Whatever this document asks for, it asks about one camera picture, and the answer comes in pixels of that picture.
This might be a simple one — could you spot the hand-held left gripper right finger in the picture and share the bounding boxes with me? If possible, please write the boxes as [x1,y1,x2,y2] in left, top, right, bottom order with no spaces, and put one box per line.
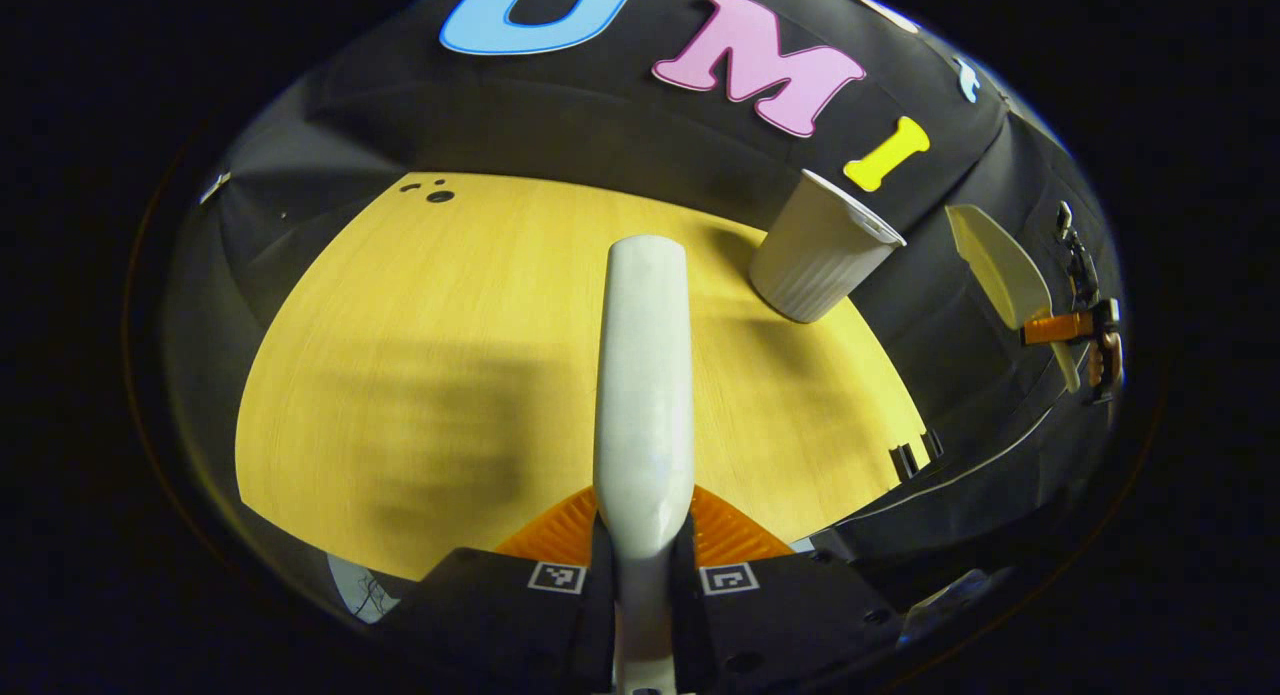
[668,483,906,692]

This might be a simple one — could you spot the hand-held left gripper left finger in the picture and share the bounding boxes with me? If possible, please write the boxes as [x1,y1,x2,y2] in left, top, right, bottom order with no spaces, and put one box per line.
[385,485,616,692]

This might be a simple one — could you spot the white dustpan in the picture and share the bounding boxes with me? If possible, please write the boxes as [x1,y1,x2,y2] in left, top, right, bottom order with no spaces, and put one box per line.
[945,203,1083,394]

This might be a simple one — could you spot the white ribbed garbage bin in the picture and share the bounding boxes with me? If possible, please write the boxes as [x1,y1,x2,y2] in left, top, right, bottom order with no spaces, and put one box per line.
[748,168,908,325]

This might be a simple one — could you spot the small white broom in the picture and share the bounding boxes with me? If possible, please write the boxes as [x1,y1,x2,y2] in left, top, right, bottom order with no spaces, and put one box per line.
[593,235,696,694]

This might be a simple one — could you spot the wooden desktop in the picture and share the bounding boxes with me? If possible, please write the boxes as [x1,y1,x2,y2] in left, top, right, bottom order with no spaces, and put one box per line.
[235,172,946,581]

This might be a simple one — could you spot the black backdrop cloth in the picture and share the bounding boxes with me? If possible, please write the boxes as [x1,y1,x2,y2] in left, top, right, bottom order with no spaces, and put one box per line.
[160,0,1126,616]

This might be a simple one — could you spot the thin black cables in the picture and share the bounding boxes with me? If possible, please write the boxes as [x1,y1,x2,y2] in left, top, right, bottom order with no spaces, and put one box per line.
[348,568,398,618]

